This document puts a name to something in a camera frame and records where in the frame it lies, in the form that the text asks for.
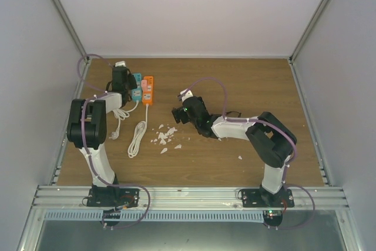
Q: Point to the teal power strip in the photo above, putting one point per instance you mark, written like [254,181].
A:
[137,92]

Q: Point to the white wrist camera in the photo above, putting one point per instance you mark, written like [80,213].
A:
[120,64]
[185,94]

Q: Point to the white debris pile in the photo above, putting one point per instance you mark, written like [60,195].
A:
[164,137]

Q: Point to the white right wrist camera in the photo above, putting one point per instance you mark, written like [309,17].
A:
[185,94]

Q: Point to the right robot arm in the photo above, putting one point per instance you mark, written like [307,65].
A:
[272,141]

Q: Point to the orange power strip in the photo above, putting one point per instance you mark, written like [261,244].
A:
[147,97]

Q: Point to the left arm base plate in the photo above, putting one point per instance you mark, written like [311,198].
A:
[110,197]

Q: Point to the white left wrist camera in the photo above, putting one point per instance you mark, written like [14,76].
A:
[120,64]

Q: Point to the pink plug adapter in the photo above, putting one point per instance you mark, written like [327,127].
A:
[144,85]

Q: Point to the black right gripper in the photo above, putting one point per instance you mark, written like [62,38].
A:
[178,113]

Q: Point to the slotted cable duct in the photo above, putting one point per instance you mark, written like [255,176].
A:
[156,215]

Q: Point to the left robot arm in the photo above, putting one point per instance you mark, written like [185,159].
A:
[87,124]

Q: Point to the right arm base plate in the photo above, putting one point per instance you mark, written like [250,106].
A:
[260,198]

